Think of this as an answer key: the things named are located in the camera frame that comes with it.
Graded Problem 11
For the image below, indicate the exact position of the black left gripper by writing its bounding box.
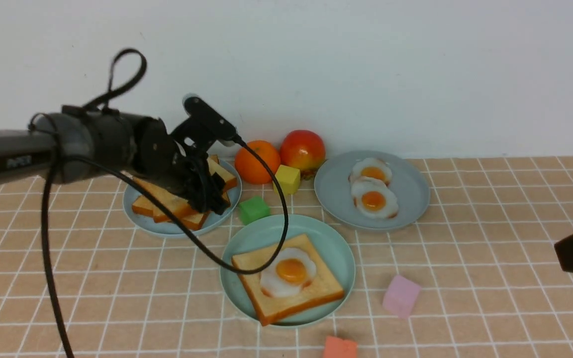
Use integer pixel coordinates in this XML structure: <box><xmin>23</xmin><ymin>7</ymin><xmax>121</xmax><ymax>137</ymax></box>
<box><xmin>142</xmin><ymin>118</ymin><xmax>227</xmax><ymax>214</ymax></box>

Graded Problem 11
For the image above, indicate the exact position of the toast slice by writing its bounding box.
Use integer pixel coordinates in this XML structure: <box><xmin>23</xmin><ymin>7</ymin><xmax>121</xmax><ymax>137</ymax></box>
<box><xmin>238</xmin><ymin>234</ymin><xmax>344</xmax><ymax>326</ymax></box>
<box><xmin>130</xmin><ymin>155</ymin><xmax>237</xmax><ymax>230</ymax></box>
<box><xmin>132</xmin><ymin>195</ymin><xmax>211</xmax><ymax>231</ymax></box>
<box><xmin>152</xmin><ymin>192</ymin><xmax>231</xmax><ymax>230</ymax></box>

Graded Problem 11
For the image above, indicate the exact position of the fried egg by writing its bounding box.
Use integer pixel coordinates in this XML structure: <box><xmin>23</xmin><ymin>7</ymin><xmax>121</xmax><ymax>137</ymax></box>
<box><xmin>260</xmin><ymin>247</ymin><xmax>317</xmax><ymax>298</ymax></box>
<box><xmin>348</xmin><ymin>157</ymin><xmax>392</xmax><ymax>185</ymax></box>
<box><xmin>350</xmin><ymin>177</ymin><xmax>399</xmax><ymax>220</ymax></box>

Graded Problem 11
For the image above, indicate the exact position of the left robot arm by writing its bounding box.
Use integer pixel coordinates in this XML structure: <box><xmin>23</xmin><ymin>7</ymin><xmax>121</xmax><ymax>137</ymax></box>
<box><xmin>0</xmin><ymin>98</ymin><xmax>237</xmax><ymax>214</ymax></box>

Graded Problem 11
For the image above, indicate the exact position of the blue plate with bread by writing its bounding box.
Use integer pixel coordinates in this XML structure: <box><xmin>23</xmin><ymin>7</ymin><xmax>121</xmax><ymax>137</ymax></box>
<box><xmin>123</xmin><ymin>160</ymin><xmax>242</xmax><ymax>238</ymax></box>

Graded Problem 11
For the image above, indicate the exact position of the green cube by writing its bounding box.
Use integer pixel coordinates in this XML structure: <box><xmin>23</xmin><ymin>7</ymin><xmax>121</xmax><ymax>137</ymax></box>
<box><xmin>238</xmin><ymin>195</ymin><xmax>271</xmax><ymax>226</ymax></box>

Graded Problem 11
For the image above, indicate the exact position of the orange fruit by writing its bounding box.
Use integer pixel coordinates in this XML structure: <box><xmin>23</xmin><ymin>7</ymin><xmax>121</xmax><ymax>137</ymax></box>
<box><xmin>234</xmin><ymin>140</ymin><xmax>281</xmax><ymax>185</ymax></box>

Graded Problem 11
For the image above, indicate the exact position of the yellow cube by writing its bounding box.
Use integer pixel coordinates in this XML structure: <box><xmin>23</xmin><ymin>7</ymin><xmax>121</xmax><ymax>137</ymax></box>
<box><xmin>275</xmin><ymin>165</ymin><xmax>301</xmax><ymax>195</ymax></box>

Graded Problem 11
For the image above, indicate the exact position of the red yellow apple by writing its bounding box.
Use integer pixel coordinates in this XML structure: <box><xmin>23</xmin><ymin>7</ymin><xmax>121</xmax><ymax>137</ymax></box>
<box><xmin>280</xmin><ymin>129</ymin><xmax>327</xmax><ymax>172</ymax></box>

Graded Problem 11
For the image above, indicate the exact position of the blue plate with eggs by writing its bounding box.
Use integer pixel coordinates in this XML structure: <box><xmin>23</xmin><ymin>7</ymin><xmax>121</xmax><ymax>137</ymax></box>
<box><xmin>314</xmin><ymin>150</ymin><xmax>430</xmax><ymax>231</ymax></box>

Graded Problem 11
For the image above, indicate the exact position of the green round plate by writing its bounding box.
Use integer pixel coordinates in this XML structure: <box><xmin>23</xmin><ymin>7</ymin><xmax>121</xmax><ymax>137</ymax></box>
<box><xmin>220</xmin><ymin>215</ymin><xmax>356</xmax><ymax>328</ymax></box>

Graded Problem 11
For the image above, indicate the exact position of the orange-red cube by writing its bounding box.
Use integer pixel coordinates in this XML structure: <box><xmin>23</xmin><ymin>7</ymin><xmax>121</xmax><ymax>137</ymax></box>
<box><xmin>322</xmin><ymin>336</ymin><xmax>359</xmax><ymax>358</ymax></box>

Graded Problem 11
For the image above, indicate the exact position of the pink cube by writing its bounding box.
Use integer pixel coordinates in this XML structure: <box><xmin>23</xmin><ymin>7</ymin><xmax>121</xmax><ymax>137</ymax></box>
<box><xmin>382</xmin><ymin>274</ymin><xmax>422</xmax><ymax>320</ymax></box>

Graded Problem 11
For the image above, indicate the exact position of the checkered beige tablecloth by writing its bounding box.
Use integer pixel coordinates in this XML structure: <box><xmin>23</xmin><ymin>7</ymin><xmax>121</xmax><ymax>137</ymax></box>
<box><xmin>0</xmin><ymin>156</ymin><xmax>573</xmax><ymax>358</ymax></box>

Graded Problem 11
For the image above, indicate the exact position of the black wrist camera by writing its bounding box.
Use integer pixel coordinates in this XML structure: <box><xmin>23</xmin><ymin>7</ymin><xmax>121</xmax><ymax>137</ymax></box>
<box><xmin>170</xmin><ymin>94</ymin><xmax>242</xmax><ymax>156</ymax></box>

